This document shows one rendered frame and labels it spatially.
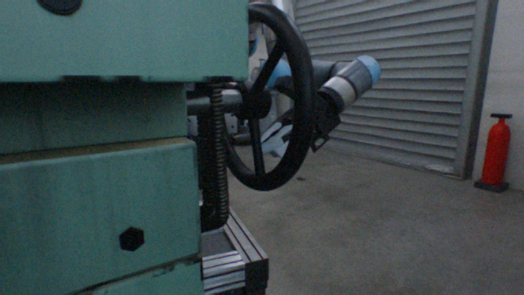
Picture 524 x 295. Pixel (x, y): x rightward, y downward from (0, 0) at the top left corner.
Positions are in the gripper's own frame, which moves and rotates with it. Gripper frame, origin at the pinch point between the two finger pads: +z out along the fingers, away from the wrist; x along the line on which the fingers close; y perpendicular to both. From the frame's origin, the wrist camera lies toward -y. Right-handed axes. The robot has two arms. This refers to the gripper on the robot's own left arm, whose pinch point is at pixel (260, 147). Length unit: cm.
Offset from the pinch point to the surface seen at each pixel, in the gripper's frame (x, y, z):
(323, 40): 234, 70, -243
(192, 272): -28.9, -11.3, 22.1
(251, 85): -8.7, -14.1, 0.1
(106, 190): -28.9, -20.5, 22.7
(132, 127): -26.9, -22.4, 19.1
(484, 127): 57, 152, -212
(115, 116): -26.9, -23.6, 19.5
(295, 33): -18.3, -19.4, -3.5
